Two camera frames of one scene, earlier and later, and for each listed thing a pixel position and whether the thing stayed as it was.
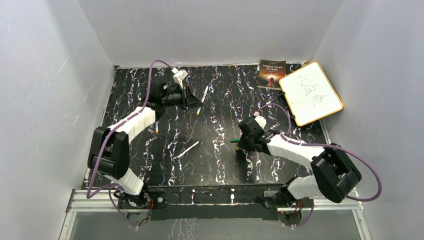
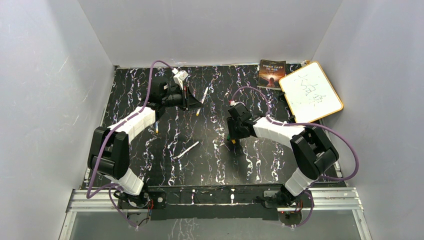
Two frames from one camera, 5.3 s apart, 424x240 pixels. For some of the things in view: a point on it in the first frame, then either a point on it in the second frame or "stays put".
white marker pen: [186, 150] stays put
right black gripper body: [245, 143] → [235, 131]
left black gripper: [192, 102] stays put
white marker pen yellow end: [202, 99] stays put
